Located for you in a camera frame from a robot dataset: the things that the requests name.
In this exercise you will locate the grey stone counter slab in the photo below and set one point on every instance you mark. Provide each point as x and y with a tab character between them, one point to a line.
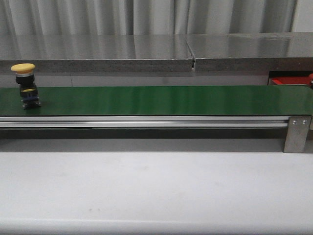
292	51
97	53

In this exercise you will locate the aluminium conveyor frame rail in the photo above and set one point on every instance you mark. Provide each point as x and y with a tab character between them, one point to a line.
153	121

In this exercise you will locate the grey stone counter slab left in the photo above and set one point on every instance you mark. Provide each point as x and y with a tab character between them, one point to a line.
97	53

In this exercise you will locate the yellow push button switch spare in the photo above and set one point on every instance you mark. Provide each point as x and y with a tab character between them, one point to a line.
26	80

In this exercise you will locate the red mushroom push button switch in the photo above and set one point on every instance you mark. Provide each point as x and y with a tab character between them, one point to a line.
311	80

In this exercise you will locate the grey curtain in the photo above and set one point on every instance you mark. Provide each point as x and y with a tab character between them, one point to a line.
155	17

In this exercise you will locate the green conveyor belt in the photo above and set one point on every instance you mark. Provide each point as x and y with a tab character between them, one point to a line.
279	100

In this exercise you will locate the steel conveyor support bracket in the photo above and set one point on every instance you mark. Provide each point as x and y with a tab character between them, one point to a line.
298	127

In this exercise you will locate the grey stone counter slab right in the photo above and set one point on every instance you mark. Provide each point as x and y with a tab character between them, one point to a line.
292	51

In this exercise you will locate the red plastic tray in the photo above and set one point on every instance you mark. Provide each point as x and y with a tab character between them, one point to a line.
293	80

